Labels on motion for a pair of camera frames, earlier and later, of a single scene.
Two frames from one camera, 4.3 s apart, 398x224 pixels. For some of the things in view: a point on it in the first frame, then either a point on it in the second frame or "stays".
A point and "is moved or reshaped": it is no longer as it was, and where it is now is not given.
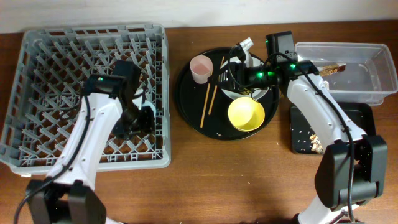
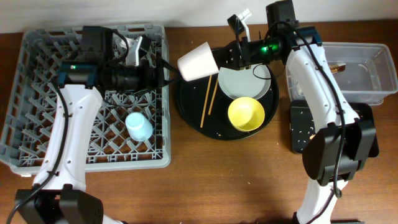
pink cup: (201, 67) is moved or reshaped
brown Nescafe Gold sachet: (330, 69) stays
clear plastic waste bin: (370, 71) stays
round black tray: (203, 107) stays
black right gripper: (236, 69) -> (243, 46)
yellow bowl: (245, 114) stays
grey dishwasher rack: (53, 66) stays
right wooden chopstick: (211, 104) stays
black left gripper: (147, 124) -> (149, 82)
